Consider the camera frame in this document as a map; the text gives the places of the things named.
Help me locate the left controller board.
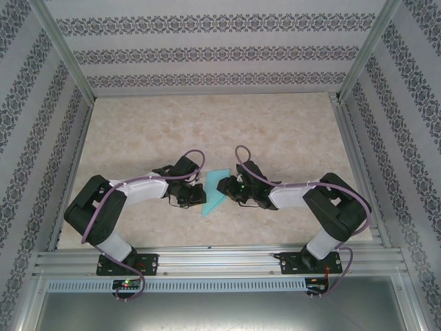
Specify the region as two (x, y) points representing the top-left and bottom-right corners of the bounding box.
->
(112, 279), (142, 290)

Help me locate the controller board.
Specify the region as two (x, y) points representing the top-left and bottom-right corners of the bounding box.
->
(112, 279), (142, 290)
(305, 277), (331, 296)

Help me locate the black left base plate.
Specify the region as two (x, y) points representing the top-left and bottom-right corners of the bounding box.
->
(96, 254), (160, 277)

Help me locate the teal paper sheet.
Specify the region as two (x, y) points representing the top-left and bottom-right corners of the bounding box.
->
(201, 168), (232, 219)

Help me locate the grey metal tray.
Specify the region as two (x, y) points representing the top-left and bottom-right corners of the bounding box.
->
(20, 291), (431, 331)

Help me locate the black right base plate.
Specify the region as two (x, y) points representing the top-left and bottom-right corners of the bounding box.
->
(279, 251), (342, 276)

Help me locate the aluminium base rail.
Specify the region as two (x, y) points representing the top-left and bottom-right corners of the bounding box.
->
(32, 243), (409, 277)

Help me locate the aluminium frame post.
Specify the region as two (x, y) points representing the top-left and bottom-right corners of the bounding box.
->
(29, 0), (96, 101)
(339, 0), (404, 101)

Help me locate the slotted grey cable duct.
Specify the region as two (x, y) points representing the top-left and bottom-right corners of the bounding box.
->
(46, 277), (308, 294)

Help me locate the right controller board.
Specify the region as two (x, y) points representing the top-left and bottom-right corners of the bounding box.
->
(305, 277), (331, 296)

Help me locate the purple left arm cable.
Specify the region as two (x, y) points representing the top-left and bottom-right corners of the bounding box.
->
(81, 148), (207, 303)

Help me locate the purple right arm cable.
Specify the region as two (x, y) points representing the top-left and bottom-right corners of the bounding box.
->
(234, 144), (356, 299)

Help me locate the thin black left gripper cable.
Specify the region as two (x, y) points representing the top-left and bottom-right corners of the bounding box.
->
(168, 194), (194, 209)

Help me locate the aluminium side rail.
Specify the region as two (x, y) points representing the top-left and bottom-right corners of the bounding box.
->
(329, 92), (392, 249)

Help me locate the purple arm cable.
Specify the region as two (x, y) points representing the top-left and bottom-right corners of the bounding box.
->
(81, 148), (207, 303)
(234, 144), (356, 299)

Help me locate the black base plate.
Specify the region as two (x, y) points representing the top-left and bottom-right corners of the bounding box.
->
(279, 251), (342, 276)
(96, 254), (160, 277)

